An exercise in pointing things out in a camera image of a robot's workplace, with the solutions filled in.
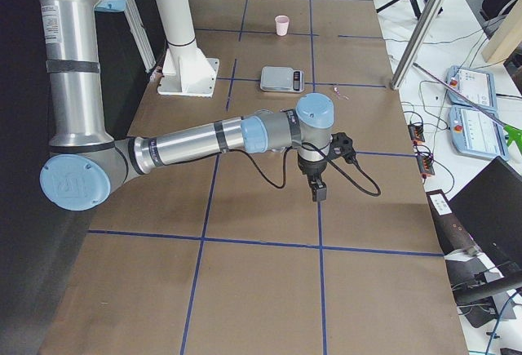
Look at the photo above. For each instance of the metal rod green handle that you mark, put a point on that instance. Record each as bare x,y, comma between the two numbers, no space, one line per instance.
514,134

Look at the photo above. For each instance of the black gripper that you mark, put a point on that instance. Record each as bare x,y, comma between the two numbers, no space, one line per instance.
311,166

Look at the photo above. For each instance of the lower teach pendant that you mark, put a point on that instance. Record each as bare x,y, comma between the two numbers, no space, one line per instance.
474,134

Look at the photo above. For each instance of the black box white label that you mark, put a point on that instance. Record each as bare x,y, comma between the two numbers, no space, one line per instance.
451,233

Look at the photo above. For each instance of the pink paper cup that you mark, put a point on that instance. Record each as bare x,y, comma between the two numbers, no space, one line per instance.
282,25

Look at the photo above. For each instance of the upper orange connector box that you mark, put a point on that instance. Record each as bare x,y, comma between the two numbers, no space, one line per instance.
416,133

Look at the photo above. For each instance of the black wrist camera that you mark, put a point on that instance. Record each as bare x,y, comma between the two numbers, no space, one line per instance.
341,146

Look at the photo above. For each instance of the silver kitchen scale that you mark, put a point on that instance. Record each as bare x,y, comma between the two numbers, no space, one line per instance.
282,79

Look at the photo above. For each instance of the lower orange connector box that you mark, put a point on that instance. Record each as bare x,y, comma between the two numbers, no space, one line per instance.
425,166

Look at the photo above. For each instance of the teach pendant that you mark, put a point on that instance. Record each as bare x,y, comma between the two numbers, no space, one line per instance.
474,134
477,86

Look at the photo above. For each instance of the aluminium frame post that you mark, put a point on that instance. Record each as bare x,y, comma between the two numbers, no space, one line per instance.
420,32

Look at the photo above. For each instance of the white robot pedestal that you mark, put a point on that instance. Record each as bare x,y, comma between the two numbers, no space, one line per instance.
186,70

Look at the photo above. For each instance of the orange connector box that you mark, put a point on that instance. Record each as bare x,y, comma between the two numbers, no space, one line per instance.
416,133
425,166

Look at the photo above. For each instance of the black laptop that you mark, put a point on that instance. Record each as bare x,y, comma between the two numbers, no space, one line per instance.
489,207

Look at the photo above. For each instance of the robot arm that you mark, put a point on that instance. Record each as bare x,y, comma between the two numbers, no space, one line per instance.
87,164

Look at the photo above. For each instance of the upper teach pendant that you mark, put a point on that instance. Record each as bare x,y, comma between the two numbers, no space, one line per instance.
477,86

